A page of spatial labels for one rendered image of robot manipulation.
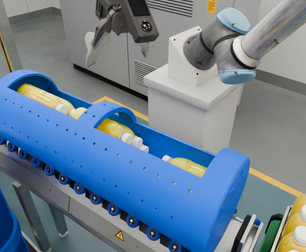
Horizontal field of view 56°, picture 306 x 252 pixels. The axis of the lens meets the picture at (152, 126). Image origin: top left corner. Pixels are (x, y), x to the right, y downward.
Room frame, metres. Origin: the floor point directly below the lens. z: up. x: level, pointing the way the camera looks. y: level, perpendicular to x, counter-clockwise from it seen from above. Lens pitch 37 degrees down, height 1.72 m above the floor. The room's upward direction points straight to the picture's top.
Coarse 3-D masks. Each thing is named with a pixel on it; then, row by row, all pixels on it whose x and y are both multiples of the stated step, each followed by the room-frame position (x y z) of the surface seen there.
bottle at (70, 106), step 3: (57, 96) 0.94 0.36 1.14; (60, 99) 0.92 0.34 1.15; (63, 99) 0.92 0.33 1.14; (63, 102) 0.90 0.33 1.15; (66, 102) 0.90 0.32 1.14; (69, 102) 0.91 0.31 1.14; (66, 105) 0.89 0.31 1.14; (69, 105) 0.89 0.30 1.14; (72, 105) 0.91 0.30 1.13; (69, 108) 0.88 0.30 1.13; (72, 108) 0.88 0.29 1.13; (69, 111) 0.87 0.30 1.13; (66, 114) 0.87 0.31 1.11
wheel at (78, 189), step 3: (75, 183) 0.66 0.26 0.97; (78, 183) 0.66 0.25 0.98; (75, 186) 0.66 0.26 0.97; (78, 186) 0.65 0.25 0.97; (81, 186) 0.65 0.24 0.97; (75, 189) 0.65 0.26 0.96; (78, 189) 0.65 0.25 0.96; (81, 189) 0.64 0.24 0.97; (84, 189) 0.64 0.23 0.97; (75, 192) 0.64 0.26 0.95; (78, 192) 0.64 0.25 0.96; (81, 192) 0.64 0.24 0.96
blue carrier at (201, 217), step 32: (0, 96) 0.85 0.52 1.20; (64, 96) 1.02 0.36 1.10; (0, 128) 0.80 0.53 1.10; (32, 128) 0.72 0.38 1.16; (64, 128) 0.67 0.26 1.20; (64, 160) 0.62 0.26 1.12; (96, 160) 0.57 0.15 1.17; (128, 160) 0.54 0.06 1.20; (160, 160) 0.52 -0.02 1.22; (192, 160) 0.68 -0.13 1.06; (224, 160) 0.50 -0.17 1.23; (96, 192) 0.56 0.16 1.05; (128, 192) 0.49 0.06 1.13; (160, 192) 0.46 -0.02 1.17; (192, 192) 0.44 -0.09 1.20; (224, 192) 0.42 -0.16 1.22; (160, 224) 0.43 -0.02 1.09; (192, 224) 0.39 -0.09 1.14; (224, 224) 0.46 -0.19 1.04
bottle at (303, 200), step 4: (300, 196) 0.53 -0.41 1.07; (304, 196) 0.52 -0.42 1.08; (296, 200) 0.53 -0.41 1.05; (300, 200) 0.52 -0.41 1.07; (304, 200) 0.51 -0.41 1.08; (296, 204) 0.52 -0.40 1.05; (300, 204) 0.51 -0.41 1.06; (304, 204) 0.50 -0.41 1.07; (292, 208) 0.52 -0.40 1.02; (296, 208) 0.51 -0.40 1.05; (300, 208) 0.50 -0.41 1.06; (292, 212) 0.51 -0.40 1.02; (288, 216) 0.53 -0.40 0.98; (284, 224) 0.53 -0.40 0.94
